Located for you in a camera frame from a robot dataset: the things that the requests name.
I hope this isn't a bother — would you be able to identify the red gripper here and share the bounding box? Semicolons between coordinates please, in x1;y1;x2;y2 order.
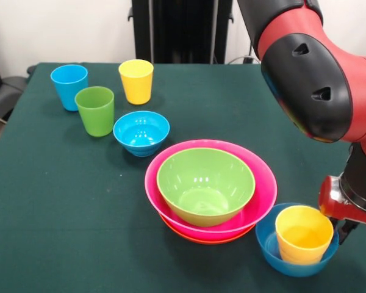
318;175;366;245

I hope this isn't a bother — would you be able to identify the short yellow cup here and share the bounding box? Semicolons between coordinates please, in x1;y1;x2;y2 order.
279;248;324;265
275;205;335;258

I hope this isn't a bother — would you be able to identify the dark blue bowl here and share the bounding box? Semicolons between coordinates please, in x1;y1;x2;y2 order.
255;203;340;278

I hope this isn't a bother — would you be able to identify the large pink bowl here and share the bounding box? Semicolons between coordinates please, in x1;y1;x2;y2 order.
144;139;278;234

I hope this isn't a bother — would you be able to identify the orange bowl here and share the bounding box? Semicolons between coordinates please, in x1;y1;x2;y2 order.
159;213;257;245

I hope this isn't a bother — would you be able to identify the large green bowl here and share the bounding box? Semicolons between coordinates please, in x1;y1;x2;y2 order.
156;147;256;227

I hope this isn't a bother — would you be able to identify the tall yellow cup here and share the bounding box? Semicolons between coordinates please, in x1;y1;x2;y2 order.
118;59;154;105

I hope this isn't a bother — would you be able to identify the dark green table cloth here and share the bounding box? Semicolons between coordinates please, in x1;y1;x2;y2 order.
0;62;366;293

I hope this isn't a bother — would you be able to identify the green cup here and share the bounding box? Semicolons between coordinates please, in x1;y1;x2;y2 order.
74;86;115;137

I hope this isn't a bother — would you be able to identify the blue cup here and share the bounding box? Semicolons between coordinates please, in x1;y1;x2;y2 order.
50;63;89;112

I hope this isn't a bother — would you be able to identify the black chair base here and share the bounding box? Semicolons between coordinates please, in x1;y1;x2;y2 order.
0;74;28;123

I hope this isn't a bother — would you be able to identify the black hanging cable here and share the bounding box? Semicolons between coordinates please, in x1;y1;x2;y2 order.
248;42;262;63

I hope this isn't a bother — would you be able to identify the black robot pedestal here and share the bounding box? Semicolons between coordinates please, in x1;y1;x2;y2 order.
131;0;234;64

